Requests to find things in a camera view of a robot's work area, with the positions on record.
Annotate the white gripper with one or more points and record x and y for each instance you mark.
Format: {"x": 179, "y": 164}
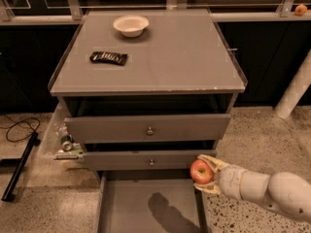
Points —
{"x": 230, "y": 182}

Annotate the red apple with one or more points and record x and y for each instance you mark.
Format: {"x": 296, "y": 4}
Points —
{"x": 201, "y": 172}

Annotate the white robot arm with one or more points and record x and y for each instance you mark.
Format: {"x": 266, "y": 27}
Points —
{"x": 283, "y": 193}

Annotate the grey top drawer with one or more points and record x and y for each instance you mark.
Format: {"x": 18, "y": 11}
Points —
{"x": 138, "y": 129}

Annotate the grey drawer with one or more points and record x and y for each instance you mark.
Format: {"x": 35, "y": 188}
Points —
{"x": 159, "y": 201}
{"x": 142, "y": 160}
{"x": 138, "y": 129}

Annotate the grey bottom drawer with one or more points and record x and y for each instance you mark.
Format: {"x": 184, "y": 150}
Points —
{"x": 159, "y": 201}

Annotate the grey drawer cabinet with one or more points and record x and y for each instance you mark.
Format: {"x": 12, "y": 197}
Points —
{"x": 179, "y": 65}

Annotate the grey middle drawer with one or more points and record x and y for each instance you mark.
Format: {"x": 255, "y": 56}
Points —
{"x": 142, "y": 160}

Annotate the black candy bar wrapper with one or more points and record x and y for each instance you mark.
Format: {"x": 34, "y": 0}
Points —
{"x": 108, "y": 57}

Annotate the green soda can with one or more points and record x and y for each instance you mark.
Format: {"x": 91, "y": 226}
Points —
{"x": 66, "y": 143}

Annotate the white paper bowl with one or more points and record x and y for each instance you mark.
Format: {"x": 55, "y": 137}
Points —
{"x": 131, "y": 26}

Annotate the black metal stand leg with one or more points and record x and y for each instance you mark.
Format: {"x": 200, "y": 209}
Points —
{"x": 8, "y": 195}

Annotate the orange fruit on ledge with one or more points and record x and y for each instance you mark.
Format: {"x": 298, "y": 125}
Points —
{"x": 300, "y": 10}

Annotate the metal window railing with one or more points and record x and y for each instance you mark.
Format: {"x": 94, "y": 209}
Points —
{"x": 73, "y": 11}

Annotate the white cylindrical post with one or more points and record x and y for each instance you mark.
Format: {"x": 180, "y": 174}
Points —
{"x": 296, "y": 89}

